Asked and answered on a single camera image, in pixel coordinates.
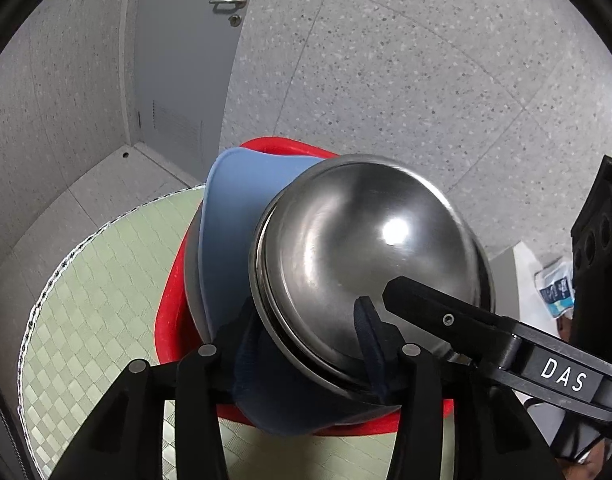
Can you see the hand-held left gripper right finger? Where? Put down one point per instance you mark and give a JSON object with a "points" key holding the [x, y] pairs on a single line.
{"points": [[375, 345]]}

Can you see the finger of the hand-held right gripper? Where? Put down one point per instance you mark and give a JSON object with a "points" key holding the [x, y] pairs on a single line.
{"points": [[436, 310], [598, 230]]}

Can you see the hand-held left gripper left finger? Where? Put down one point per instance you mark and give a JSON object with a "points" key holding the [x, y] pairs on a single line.
{"points": [[248, 360]]}

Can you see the ribbed steel bowl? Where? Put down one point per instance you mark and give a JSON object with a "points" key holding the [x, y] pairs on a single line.
{"points": [[286, 344]]}

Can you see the red plastic basin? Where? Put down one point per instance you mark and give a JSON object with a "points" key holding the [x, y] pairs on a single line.
{"points": [[168, 320]]}

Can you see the medium steel bowl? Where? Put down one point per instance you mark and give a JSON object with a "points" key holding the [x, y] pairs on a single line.
{"points": [[356, 240]]}

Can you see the blue wavy plate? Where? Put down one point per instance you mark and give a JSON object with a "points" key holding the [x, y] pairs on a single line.
{"points": [[236, 210]]}

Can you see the blue tissue pack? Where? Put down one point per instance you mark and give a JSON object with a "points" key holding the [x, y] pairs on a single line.
{"points": [[553, 287]]}

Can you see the green checked table mat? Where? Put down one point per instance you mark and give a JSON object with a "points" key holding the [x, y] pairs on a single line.
{"points": [[111, 290]]}

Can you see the door vent grille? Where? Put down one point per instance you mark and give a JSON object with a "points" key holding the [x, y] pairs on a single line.
{"points": [[176, 122]]}

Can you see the grey door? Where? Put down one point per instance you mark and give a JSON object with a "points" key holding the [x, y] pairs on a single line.
{"points": [[186, 60]]}

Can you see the door lock cylinder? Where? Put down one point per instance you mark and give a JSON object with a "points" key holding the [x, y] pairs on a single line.
{"points": [[234, 20]]}

